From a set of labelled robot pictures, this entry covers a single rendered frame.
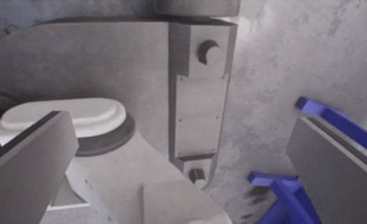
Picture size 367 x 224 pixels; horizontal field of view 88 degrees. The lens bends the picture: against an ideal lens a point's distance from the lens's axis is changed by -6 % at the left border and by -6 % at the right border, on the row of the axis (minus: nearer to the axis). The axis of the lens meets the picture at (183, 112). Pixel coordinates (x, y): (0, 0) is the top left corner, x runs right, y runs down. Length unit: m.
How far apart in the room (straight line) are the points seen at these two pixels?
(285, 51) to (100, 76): 0.61
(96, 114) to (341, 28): 0.86
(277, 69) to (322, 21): 0.22
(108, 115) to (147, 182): 0.13
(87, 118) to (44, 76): 0.19
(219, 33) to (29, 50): 0.38
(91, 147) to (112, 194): 0.09
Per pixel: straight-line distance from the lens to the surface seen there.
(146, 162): 0.32
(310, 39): 0.86
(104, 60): 0.46
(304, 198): 1.35
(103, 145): 0.35
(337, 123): 0.98
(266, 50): 0.76
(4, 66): 0.53
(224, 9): 0.45
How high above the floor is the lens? 0.61
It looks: 58 degrees down
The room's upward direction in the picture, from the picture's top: 157 degrees clockwise
